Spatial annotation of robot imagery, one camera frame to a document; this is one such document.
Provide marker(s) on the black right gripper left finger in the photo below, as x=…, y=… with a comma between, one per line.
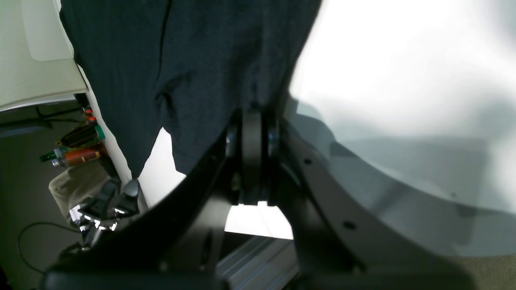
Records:
x=176, y=244

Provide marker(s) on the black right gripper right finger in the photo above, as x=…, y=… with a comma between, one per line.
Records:
x=340, y=244

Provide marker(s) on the black T-shirt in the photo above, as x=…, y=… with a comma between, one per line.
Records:
x=184, y=65

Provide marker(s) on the brown bottle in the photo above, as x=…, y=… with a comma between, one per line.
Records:
x=69, y=157

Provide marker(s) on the green glass bottle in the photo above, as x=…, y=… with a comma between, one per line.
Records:
x=79, y=137

